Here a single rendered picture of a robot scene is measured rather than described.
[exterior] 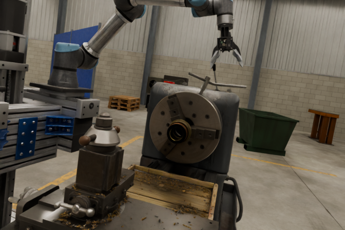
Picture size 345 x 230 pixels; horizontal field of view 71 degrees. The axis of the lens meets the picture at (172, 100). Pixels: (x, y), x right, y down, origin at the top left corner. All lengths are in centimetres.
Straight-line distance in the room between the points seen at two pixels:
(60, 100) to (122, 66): 1074
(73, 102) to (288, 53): 1058
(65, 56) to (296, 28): 1084
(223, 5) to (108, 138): 88
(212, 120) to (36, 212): 69
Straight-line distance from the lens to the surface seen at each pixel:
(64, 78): 136
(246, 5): 1159
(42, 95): 142
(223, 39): 117
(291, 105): 1130
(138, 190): 89
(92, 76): 594
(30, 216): 61
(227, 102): 117
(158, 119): 107
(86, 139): 48
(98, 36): 143
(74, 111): 128
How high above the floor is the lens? 127
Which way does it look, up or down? 4 degrees down
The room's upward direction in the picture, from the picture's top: 8 degrees clockwise
